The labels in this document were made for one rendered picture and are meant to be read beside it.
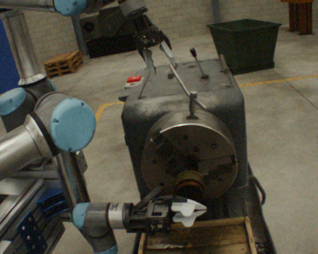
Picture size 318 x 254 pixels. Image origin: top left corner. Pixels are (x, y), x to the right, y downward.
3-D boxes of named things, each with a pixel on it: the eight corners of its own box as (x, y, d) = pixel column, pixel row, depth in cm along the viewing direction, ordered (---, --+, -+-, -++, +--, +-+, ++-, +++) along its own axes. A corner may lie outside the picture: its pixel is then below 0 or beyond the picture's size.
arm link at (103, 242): (106, 235, 96) (99, 210, 92) (124, 254, 88) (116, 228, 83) (86, 247, 92) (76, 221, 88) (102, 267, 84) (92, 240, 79)
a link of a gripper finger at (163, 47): (173, 71, 94) (154, 48, 91) (174, 66, 99) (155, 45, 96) (181, 65, 92) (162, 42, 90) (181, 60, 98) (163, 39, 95)
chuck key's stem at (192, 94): (195, 127, 95) (198, 92, 90) (189, 128, 94) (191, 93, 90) (193, 124, 97) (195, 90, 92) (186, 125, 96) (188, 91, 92)
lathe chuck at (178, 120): (145, 187, 113) (143, 110, 100) (228, 191, 111) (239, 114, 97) (141, 202, 105) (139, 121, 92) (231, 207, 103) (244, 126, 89)
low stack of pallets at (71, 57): (59, 68, 922) (56, 55, 904) (84, 63, 916) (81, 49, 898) (46, 79, 809) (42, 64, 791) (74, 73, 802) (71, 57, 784)
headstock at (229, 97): (149, 132, 177) (135, 68, 161) (231, 123, 170) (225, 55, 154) (133, 196, 124) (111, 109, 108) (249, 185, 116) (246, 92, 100)
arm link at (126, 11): (122, 4, 93) (144, -7, 90) (128, 17, 94) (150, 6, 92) (116, 5, 86) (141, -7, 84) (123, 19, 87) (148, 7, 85)
